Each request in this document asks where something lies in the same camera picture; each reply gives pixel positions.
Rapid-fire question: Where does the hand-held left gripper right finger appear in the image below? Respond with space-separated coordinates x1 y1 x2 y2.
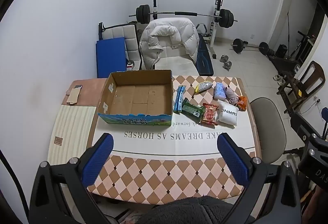
217 133 302 224

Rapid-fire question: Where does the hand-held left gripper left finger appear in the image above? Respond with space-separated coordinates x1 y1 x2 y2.
29 133 114 224

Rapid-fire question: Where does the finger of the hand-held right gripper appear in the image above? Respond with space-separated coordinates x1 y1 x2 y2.
321 107 328 139
290 112 323 142

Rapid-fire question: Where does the white soft pack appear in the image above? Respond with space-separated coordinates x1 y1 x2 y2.
215 99 240 127

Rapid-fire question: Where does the red snack packet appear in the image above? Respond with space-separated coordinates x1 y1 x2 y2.
200 102 220 127

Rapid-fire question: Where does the orange snack packet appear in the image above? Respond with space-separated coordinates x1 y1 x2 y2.
235 95 247 112

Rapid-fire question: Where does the pink cloth bundle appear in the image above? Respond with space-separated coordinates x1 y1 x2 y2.
223 87 240 107

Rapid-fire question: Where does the green snack packet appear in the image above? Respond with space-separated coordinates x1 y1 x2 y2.
181 97 206 123

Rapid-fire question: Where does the blue tissue pack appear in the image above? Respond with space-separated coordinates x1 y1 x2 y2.
213 82 227 101

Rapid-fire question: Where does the cardboard box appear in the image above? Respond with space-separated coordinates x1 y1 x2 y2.
97 70 174 127

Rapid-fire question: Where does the yellow and silver packet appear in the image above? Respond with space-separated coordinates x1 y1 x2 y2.
194 81 213 94

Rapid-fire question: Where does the long blue packet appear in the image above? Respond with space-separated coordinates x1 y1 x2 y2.
173 85 186 114

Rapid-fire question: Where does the person's right forearm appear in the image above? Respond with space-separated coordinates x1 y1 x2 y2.
311 184 328 217

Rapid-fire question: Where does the beige round chair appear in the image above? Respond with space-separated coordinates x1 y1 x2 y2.
249 97 288 164

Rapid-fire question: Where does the cream striped table mat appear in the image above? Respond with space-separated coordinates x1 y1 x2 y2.
47 104 97 167

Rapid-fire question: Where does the dark wooden chair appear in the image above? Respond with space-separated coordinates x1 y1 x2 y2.
276 60 322 114

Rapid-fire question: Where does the person's dark fleece clothing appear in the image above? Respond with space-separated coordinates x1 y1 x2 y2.
138 194 257 224

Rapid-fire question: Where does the dark exercise machine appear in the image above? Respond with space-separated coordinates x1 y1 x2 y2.
268 31 318 78

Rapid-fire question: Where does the brown cardboard piece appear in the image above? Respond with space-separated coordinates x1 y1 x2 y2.
67 87 81 106

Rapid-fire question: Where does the short barbell with black plates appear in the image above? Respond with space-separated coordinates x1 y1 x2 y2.
230 38 270 55

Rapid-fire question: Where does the blue folded mat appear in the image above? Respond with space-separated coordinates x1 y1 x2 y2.
95 37 128 78

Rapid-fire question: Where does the weight bench with white rack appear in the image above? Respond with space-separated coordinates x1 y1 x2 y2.
150 0 223 76

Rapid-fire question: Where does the white down jacket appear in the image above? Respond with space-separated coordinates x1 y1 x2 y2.
139 17 200 71

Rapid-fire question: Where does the long barbell with black plates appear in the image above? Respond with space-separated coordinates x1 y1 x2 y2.
128 4 238 29

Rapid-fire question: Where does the white padded chair black frame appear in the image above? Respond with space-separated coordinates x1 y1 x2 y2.
98 22 143 71

